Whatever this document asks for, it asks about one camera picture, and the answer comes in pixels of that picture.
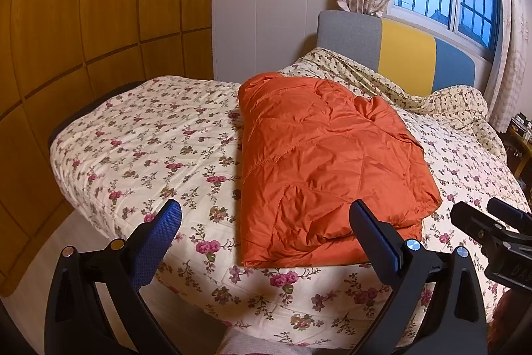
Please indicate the person's grey pants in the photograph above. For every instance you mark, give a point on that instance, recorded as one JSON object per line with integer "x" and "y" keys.
{"x": 266, "y": 346}

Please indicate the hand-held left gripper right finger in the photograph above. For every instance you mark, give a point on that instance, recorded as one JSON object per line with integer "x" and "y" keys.
{"x": 374, "y": 238}

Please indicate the grey yellow blue headboard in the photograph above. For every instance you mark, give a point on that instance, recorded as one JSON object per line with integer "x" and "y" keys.
{"x": 407, "y": 47}

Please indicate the long patterned curtain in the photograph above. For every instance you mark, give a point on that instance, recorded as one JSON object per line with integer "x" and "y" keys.
{"x": 513, "y": 47}

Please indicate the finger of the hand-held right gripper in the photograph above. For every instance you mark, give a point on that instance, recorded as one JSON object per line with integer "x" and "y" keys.
{"x": 478, "y": 226}
{"x": 513, "y": 217}

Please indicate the rose-print quilted bedspread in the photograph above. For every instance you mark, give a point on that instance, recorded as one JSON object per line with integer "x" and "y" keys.
{"x": 158, "y": 138}

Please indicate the wooden wardrobe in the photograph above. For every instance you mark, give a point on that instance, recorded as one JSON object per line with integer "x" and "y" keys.
{"x": 95, "y": 18}

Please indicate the small-floral cream duvet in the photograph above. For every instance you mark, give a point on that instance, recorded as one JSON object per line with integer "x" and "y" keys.
{"x": 440, "y": 105}

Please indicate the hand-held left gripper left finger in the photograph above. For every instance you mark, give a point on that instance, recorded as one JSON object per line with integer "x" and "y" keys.
{"x": 160, "y": 236}

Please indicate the dark wooden desk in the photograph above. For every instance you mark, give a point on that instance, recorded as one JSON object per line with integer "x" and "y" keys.
{"x": 521, "y": 147}

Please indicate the orange quilted jacket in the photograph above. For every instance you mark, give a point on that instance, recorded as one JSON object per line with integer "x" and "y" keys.
{"x": 324, "y": 163}

